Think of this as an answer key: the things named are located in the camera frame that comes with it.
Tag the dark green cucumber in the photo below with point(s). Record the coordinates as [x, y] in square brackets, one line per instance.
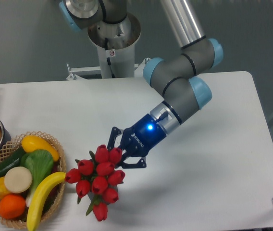
[11, 161]

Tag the orange fruit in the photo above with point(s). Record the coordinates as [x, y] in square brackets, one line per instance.
[12, 206]

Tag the woven wicker basket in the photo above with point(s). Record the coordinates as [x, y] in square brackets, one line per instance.
[54, 198]

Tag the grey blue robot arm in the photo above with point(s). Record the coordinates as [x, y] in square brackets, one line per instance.
[177, 81]

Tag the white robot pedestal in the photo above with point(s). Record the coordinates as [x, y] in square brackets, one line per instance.
[115, 45]

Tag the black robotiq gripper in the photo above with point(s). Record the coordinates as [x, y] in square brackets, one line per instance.
[137, 141]

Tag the grey ribbed vase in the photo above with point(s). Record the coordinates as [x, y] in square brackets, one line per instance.
[109, 196]

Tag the beige round bun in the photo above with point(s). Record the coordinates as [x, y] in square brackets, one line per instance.
[18, 179]

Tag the green bok choy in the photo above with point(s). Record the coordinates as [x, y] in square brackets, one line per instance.
[40, 164]

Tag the yellow banana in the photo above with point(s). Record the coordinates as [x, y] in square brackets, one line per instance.
[42, 191]

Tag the red tulip bouquet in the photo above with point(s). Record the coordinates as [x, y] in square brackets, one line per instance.
[96, 174]

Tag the yellow squash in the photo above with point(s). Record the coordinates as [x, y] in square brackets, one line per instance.
[32, 143]

